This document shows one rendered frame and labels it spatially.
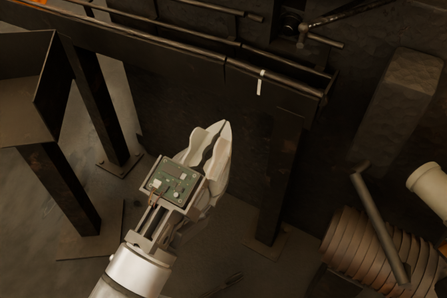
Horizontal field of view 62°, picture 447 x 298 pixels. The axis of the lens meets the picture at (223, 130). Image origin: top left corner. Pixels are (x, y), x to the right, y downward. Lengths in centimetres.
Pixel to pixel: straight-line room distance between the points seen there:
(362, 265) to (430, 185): 20
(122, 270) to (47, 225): 96
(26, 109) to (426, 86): 75
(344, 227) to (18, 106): 71
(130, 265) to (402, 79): 46
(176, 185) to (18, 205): 109
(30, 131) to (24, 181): 74
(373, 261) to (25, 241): 108
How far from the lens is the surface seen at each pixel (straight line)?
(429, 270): 78
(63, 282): 133
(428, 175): 67
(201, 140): 54
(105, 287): 50
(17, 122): 87
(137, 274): 49
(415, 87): 62
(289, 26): 76
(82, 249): 134
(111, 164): 148
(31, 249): 142
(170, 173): 48
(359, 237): 76
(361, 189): 73
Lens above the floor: 119
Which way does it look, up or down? 51 degrees down
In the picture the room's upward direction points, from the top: straight up
